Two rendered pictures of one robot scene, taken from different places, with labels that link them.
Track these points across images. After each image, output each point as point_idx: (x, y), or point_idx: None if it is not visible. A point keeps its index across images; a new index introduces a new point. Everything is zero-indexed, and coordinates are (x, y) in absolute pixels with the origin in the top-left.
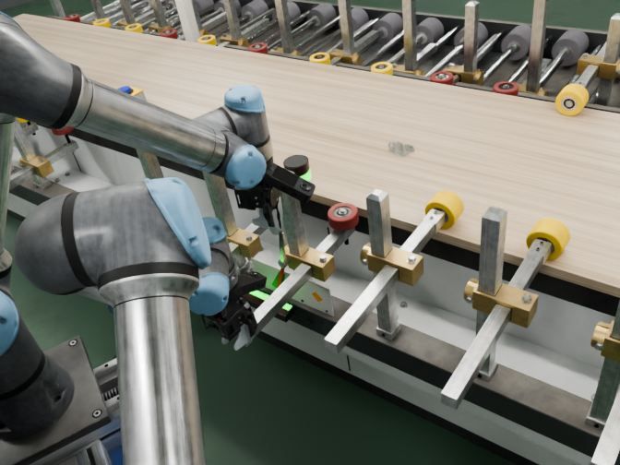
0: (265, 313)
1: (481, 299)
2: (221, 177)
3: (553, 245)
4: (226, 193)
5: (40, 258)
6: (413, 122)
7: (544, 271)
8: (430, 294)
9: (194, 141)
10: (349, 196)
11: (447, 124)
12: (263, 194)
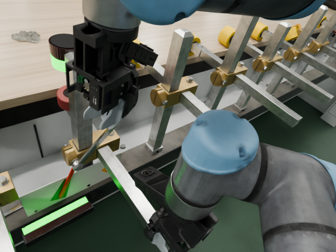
0: (147, 201)
1: (229, 77)
2: (294, 6)
3: None
4: None
5: None
6: (0, 18)
7: (193, 61)
8: (125, 120)
9: None
10: (52, 81)
11: (28, 13)
12: (130, 74)
